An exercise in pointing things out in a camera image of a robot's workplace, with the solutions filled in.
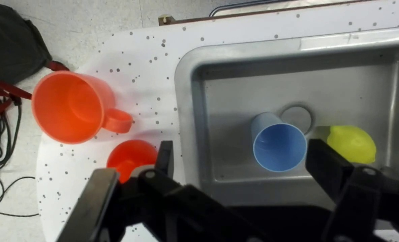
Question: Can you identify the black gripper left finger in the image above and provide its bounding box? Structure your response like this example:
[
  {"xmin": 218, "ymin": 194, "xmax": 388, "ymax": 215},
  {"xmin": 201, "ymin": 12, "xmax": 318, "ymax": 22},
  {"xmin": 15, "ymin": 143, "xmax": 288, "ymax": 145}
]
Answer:
[{"xmin": 155, "ymin": 140, "xmax": 175, "ymax": 178}]

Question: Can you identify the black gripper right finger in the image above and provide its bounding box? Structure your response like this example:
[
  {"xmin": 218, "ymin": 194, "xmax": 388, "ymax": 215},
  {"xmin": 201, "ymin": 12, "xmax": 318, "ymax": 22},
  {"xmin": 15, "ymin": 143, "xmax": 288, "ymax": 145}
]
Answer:
[{"xmin": 304, "ymin": 137, "xmax": 356, "ymax": 200}]

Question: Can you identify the light blue plastic cup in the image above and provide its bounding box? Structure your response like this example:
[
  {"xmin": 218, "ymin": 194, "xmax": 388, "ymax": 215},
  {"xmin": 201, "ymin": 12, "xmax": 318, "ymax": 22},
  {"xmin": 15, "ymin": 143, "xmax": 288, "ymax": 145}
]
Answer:
[{"xmin": 249, "ymin": 112, "xmax": 308, "ymax": 175}]

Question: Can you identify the small orange plastic cup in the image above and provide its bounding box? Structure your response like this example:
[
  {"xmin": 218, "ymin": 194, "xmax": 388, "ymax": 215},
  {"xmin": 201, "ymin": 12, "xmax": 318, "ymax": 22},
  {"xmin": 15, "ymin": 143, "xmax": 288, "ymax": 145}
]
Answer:
[{"xmin": 105, "ymin": 139, "xmax": 159, "ymax": 186}]

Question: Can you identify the round sink drain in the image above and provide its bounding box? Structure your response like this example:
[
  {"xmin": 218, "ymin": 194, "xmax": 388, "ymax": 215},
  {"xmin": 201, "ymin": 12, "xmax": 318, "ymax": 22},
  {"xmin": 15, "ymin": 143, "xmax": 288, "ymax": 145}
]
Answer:
[{"xmin": 277, "ymin": 102, "xmax": 315, "ymax": 136}]

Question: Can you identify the grey metal sink basin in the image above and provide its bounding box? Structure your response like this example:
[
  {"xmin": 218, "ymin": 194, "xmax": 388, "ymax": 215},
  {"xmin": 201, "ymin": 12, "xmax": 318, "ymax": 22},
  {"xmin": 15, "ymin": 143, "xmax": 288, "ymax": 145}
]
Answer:
[{"xmin": 174, "ymin": 26, "xmax": 399, "ymax": 212}]

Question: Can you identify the yellow toy lemon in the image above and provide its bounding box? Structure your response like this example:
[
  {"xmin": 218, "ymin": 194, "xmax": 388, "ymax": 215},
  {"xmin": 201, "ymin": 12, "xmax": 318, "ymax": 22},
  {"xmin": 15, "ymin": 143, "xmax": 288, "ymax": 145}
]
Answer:
[{"xmin": 325, "ymin": 124, "xmax": 379, "ymax": 167}]

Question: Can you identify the white speckled kitchen counter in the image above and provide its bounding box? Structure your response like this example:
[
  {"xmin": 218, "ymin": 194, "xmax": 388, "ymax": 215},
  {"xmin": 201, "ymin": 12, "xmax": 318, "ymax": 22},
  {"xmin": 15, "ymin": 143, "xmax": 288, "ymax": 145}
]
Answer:
[{"xmin": 35, "ymin": 0, "xmax": 399, "ymax": 242}]

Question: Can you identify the brass hinge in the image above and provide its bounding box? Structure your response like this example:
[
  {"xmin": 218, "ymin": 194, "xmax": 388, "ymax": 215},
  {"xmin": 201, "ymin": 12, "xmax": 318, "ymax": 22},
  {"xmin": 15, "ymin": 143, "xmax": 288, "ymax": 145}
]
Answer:
[{"xmin": 156, "ymin": 15, "xmax": 178, "ymax": 27}]

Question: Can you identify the black fabric bag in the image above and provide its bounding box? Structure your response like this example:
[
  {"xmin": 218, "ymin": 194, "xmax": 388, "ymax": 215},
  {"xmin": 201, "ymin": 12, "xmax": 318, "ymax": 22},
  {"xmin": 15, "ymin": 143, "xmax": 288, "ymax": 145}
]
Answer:
[{"xmin": 0, "ymin": 0, "xmax": 54, "ymax": 86}]

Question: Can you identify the orange cup with handle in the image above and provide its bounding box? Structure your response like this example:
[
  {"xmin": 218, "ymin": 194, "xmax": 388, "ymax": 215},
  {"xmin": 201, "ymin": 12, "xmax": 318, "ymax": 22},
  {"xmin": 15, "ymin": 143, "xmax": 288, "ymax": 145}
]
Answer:
[{"xmin": 31, "ymin": 70, "xmax": 135, "ymax": 145}]

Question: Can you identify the red strap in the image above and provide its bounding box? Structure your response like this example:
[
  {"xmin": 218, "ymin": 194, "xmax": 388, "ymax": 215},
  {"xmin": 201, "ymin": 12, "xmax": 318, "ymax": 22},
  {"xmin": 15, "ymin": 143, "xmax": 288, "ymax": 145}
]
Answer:
[{"xmin": 0, "ymin": 59, "xmax": 71, "ymax": 124}]

